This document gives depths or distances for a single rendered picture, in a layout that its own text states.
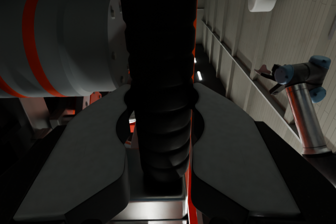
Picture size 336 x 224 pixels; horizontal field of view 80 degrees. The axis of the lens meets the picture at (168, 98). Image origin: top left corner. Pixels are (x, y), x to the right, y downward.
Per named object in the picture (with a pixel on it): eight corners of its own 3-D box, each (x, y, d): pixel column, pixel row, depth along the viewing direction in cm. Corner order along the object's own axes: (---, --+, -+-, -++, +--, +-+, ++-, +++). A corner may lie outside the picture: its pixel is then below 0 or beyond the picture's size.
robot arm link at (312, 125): (302, 189, 79) (267, 71, 88) (325, 182, 81) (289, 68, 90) (330, 196, 68) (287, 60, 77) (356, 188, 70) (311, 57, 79)
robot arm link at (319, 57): (314, 62, 78) (305, 87, 84) (338, 59, 80) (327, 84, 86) (298, 56, 85) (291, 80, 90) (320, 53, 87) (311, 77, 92)
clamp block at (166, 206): (51, 201, 13) (72, 241, 16) (188, 198, 13) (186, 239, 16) (79, 146, 18) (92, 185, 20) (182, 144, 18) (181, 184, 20)
